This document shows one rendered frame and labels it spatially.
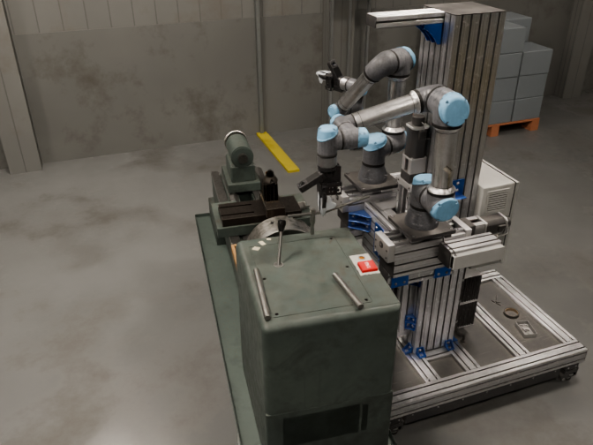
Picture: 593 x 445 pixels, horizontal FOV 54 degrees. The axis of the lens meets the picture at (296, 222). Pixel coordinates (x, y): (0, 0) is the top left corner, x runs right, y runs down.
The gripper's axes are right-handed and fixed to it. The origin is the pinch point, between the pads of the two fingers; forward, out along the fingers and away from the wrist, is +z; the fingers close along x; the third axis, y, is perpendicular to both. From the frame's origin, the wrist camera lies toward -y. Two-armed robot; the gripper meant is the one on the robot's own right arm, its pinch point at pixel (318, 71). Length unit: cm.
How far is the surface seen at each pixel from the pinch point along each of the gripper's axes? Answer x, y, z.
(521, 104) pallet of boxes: 367, 175, 78
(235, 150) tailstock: -46, 39, 29
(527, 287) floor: 99, 173, -90
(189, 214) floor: -22, 156, 163
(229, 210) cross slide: -77, 51, -6
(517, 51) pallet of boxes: 358, 113, 84
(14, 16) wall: -51, 4, 356
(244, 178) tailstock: -44, 59, 26
